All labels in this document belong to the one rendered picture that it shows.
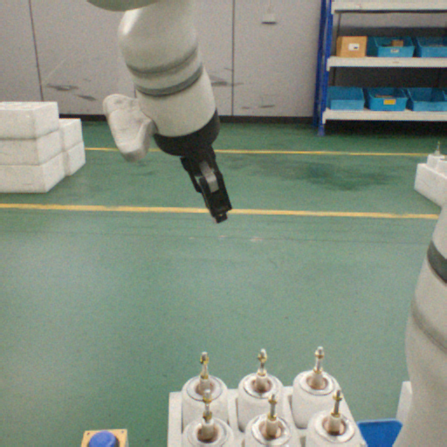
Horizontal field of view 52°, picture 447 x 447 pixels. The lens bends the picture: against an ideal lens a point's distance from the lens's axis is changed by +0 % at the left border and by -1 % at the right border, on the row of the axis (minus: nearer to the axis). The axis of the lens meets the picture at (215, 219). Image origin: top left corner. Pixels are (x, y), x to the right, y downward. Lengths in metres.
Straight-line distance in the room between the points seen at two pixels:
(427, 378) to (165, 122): 0.32
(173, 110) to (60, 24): 5.73
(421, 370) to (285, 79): 5.53
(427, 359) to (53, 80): 6.08
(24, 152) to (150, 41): 2.81
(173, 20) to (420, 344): 0.31
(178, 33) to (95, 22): 5.61
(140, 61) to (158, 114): 0.06
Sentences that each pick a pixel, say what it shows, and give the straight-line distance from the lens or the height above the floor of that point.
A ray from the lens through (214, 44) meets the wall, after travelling 5.74.
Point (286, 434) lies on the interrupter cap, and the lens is 0.93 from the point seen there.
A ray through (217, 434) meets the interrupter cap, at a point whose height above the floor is 0.25.
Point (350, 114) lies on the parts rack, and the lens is 5.13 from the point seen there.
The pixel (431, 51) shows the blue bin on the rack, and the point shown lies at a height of 0.86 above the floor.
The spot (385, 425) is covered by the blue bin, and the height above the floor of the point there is 0.11.
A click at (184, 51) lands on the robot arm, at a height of 0.91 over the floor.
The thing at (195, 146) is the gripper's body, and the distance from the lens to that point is 0.48.
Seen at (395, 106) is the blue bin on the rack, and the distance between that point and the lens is 5.25.
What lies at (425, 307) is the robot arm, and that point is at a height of 0.79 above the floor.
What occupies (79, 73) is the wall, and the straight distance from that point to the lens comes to 6.10.
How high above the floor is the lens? 0.92
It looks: 21 degrees down
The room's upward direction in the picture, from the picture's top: straight up
